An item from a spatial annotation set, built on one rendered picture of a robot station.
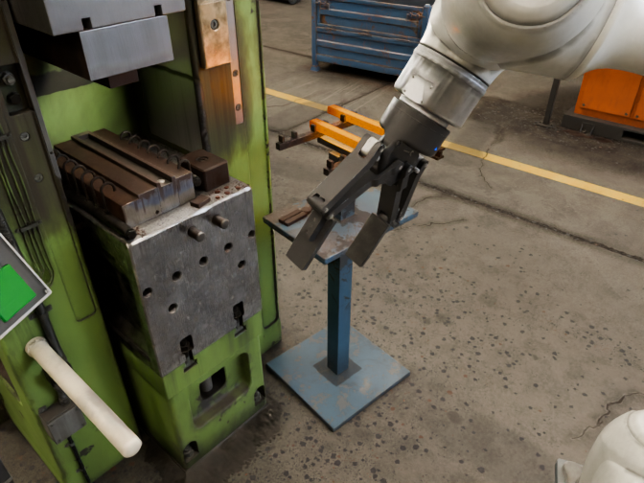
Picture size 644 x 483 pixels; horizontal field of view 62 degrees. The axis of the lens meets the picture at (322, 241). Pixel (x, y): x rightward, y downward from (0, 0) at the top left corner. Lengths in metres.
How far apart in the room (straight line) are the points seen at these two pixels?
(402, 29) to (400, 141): 4.39
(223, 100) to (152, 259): 0.52
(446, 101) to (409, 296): 1.98
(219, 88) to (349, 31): 3.72
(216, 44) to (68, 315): 0.81
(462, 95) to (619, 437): 0.67
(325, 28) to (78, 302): 4.20
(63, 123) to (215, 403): 0.99
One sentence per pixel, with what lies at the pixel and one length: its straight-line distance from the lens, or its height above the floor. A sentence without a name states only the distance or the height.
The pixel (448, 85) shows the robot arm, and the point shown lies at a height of 1.43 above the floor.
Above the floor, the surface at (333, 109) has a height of 0.99.
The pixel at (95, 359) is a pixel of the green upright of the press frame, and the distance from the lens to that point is 1.70.
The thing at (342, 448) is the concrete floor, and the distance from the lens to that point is 1.96.
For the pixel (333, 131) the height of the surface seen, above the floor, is 1.00.
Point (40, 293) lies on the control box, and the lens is 1.13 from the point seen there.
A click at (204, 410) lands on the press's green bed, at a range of 1.89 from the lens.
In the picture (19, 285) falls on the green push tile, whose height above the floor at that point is 1.01.
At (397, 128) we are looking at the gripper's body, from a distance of 0.60.
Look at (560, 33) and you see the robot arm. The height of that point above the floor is 1.53.
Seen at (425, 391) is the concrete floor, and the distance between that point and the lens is 2.14.
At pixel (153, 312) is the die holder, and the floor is 0.70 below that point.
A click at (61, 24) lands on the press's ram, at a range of 1.17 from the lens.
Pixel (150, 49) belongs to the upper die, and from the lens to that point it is 1.27.
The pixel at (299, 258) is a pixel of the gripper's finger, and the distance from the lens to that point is 0.61.
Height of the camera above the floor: 1.62
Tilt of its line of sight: 35 degrees down
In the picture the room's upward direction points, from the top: straight up
